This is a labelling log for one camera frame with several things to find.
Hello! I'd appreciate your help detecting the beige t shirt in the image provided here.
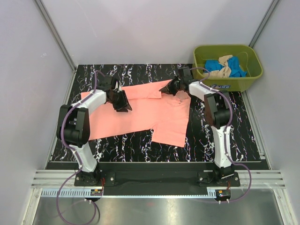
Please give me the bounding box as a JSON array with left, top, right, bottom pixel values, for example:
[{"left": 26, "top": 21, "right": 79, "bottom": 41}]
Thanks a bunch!
[{"left": 203, "top": 55, "right": 233, "bottom": 78}]

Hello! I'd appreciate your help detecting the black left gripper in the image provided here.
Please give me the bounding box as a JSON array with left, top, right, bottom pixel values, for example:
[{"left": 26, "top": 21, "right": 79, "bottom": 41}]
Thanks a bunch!
[{"left": 108, "top": 90, "right": 132, "bottom": 113}]

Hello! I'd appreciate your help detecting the pink t shirt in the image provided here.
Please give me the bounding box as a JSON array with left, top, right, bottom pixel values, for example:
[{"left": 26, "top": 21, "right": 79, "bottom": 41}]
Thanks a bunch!
[{"left": 89, "top": 80, "right": 191, "bottom": 147}]

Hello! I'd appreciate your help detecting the aluminium frame rail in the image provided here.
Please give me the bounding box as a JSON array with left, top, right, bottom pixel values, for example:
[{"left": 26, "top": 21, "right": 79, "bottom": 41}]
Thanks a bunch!
[{"left": 31, "top": 170, "right": 285, "bottom": 189}]

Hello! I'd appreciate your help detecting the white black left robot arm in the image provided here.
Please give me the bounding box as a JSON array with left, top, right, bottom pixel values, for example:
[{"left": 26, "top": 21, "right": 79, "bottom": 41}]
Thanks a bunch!
[{"left": 56, "top": 76, "right": 132, "bottom": 186}]

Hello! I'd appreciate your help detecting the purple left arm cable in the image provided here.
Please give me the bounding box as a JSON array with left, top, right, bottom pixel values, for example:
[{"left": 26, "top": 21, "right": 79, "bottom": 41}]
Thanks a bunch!
[{"left": 55, "top": 70, "right": 102, "bottom": 223}]

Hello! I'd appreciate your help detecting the left slotted cable duct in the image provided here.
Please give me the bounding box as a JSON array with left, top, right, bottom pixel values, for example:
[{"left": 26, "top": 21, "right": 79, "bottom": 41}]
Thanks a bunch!
[{"left": 41, "top": 188, "right": 103, "bottom": 198}]

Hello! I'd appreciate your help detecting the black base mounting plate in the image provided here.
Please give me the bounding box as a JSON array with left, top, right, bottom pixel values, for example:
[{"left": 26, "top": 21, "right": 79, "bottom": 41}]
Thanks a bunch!
[{"left": 75, "top": 162, "right": 240, "bottom": 197}]

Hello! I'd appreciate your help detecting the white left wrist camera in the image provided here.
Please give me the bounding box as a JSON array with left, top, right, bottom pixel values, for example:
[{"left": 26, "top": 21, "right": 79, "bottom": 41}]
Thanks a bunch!
[{"left": 112, "top": 80, "right": 122, "bottom": 92}]

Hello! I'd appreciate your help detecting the blue t shirt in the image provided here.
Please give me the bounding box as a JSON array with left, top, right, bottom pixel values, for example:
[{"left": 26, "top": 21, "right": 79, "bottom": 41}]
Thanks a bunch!
[{"left": 204, "top": 56, "right": 248, "bottom": 78}]

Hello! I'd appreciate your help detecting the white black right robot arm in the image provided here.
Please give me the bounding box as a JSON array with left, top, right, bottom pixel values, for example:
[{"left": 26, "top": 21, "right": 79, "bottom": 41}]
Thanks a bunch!
[{"left": 159, "top": 67, "right": 234, "bottom": 186}]

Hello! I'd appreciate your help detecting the olive green plastic bin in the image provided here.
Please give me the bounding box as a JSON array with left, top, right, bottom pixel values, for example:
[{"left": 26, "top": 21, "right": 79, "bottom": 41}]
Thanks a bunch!
[{"left": 192, "top": 45, "right": 263, "bottom": 92}]

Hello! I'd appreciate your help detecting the right slotted cable duct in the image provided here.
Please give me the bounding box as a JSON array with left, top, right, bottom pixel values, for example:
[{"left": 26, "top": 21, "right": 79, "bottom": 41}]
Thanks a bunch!
[{"left": 207, "top": 187, "right": 231, "bottom": 201}]

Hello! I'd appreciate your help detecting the slotted cable duct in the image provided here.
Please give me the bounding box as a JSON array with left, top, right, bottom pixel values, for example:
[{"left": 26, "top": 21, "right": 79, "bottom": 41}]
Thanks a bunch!
[
  {"left": 207, "top": 187, "right": 231, "bottom": 201},
  {"left": 41, "top": 188, "right": 103, "bottom": 198}
]

